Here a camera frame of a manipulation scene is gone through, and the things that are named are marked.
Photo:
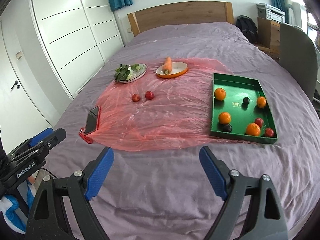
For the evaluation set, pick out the white wardrobe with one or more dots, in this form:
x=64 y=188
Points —
x=79 y=36

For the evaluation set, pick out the pink plastic sheet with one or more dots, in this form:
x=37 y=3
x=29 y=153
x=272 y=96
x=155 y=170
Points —
x=179 y=116

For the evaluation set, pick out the carrot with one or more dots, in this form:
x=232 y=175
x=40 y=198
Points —
x=167 y=66

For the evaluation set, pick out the small bok choy piece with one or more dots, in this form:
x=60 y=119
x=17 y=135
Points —
x=135 y=67

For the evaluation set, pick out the large orange tangerine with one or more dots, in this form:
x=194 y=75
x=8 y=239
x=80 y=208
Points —
x=253 y=129

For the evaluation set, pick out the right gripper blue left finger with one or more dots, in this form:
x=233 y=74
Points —
x=48 y=217

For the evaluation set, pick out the wooden headboard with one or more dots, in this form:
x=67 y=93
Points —
x=190 y=12

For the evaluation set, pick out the grey printer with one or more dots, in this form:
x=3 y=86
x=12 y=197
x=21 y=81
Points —
x=270 y=12

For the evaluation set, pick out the white door with handle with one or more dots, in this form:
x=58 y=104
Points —
x=20 y=119

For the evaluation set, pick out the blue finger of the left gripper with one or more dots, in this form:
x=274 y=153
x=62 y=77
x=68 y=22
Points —
x=37 y=138
x=52 y=140

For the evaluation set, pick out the dark plum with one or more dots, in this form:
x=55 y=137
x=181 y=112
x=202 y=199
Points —
x=227 y=128
x=246 y=100

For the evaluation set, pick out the leafy bok choy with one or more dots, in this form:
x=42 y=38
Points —
x=122 y=73

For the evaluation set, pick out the yellow orange fruit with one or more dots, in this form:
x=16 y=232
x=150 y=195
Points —
x=224 y=118

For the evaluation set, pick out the orange oval dish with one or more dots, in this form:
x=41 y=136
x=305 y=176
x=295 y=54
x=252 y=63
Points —
x=178 y=69

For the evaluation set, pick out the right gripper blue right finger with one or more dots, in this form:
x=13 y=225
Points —
x=265 y=218

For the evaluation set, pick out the wooden dresser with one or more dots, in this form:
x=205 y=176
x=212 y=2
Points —
x=269 y=38

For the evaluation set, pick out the patterned round plate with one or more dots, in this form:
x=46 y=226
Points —
x=135 y=75

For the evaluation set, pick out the black backpack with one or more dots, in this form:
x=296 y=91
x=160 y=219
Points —
x=248 y=28

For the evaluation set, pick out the purple bed cover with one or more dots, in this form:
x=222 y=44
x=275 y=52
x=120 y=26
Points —
x=165 y=194

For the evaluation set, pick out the lone small red apple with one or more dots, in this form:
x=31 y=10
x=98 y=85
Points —
x=259 y=122

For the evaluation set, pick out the grey chair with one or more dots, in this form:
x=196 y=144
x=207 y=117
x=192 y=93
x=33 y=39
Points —
x=299 y=57

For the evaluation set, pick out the smartphone with red case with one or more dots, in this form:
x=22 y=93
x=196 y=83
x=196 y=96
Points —
x=92 y=122

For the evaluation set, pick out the green rectangular tray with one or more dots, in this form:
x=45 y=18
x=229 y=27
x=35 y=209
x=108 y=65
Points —
x=238 y=87

